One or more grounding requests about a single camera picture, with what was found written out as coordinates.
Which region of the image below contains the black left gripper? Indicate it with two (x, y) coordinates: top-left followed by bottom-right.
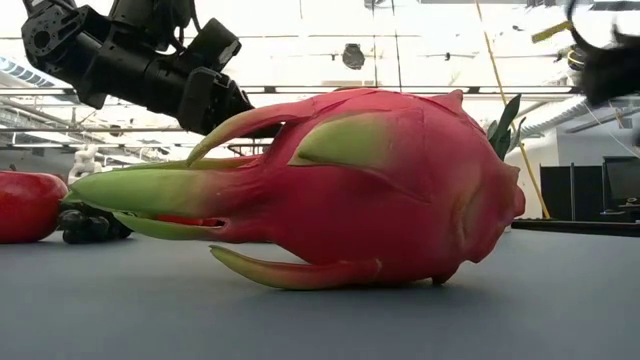
(177, 68), (282, 140)

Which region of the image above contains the pink dragon fruit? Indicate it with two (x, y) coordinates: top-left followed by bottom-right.
(69, 87), (527, 291)

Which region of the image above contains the round black ceiling fixture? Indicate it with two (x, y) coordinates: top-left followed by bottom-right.
(342, 43), (366, 71)

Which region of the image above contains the white humanoid figure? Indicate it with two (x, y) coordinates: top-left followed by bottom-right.
(67, 144), (101, 185)

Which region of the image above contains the blue table mat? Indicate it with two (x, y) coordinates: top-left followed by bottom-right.
(0, 227), (640, 360)

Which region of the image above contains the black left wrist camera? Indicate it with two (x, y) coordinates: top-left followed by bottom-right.
(183, 17), (243, 72)

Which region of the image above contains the yellow hanging cable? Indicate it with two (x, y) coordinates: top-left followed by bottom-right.
(473, 0), (552, 220)

